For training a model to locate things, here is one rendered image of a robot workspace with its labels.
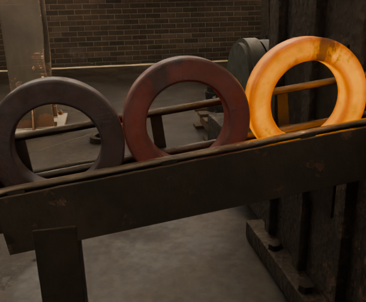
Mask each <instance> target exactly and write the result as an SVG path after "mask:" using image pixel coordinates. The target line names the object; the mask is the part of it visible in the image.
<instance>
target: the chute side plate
mask: <svg viewBox="0 0 366 302"><path fill-rule="evenodd" d="M365 179H366V126H363V127H359V128H353V129H347V130H344V131H338V132H332V133H329V134H322V135H317V136H313V137H307V138H302V139H298V140H292V141H286V142H282V143H277V144H271V145H267V146H261V147H255V148H252V149H246V150H240V151H236V152H230V153H225V154H221V155H215V156H209V157H205V158H200V159H194V160H190V161H184V162H179V163H175V164H169V165H164V166H160V167H154V168H148V169H144V170H139V171H133V172H129V173H123V174H117V175H114V176H108V177H102V178H98V179H92V180H87V181H83V182H77V183H71V184H67V185H62V186H56V187H52V188H47V189H40V190H37V191H31V192H25V193H22V194H16V195H10V196H6V197H0V225H1V229H2V232H3V235H4V238H5V242H6V244H7V248H8V251H9V254H10V255H14V254H18V253H23V252H28V251H32V250H35V247H34V240H33V235H32V231H33V230H36V229H48V228H58V227H69V226H76V227H77V236H78V241H79V240H84V239H87V238H93V237H98V236H102V235H107V234H112V233H116V232H121V231H126V230H129V229H135V228H140V227H145V226H149V225H154V224H160V223H163V222H168V221H174V220H177V219H182V218H187V217H191V216H196V215H202V214H205V213H210V212H216V211H219V210H224V209H229V208H233V207H238V206H244V205H247V204H252V203H258V202H261V201H266V200H271V199H275V198H280V197H286V196H289V195H295V194H300V193H303V192H308V191H313V190H317V189H322V188H328V187H331V186H337V185H342V184H345V183H350V182H356V181H359V180H365Z"/></svg>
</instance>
